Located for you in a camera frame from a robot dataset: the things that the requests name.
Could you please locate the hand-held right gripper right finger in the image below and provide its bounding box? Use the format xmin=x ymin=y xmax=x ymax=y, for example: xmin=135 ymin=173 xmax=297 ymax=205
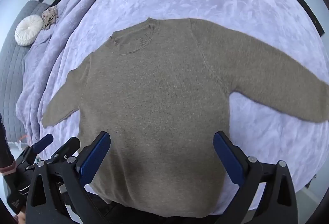
xmin=213 ymin=131 xmax=299 ymax=224

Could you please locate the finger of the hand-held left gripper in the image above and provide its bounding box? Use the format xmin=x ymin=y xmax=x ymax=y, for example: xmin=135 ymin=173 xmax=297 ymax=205
xmin=15 ymin=134 xmax=54 ymax=170
xmin=38 ymin=137 xmax=81 ymax=164

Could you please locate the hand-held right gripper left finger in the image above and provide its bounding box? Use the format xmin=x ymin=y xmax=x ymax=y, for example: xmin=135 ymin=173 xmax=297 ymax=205
xmin=26 ymin=132 xmax=111 ymax=224

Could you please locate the olive brown knit sweater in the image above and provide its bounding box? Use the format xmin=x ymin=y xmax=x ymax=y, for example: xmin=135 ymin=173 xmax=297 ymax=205
xmin=42 ymin=17 xmax=329 ymax=218

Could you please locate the grey quilted bedspread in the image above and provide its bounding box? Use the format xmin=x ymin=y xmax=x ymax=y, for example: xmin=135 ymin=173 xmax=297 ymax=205
xmin=0 ymin=0 xmax=50 ymax=146

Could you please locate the round white pleated cushion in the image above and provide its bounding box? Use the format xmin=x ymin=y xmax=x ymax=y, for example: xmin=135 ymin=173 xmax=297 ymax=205
xmin=15 ymin=15 xmax=44 ymax=46

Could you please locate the beige crumpled cloth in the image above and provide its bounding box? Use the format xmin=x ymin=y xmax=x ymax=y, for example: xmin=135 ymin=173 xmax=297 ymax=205
xmin=42 ymin=5 xmax=60 ymax=31

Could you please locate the black wall strip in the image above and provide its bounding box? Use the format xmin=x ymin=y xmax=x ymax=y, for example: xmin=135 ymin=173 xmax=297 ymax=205
xmin=297 ymin=0 xmax=325 ymax=36

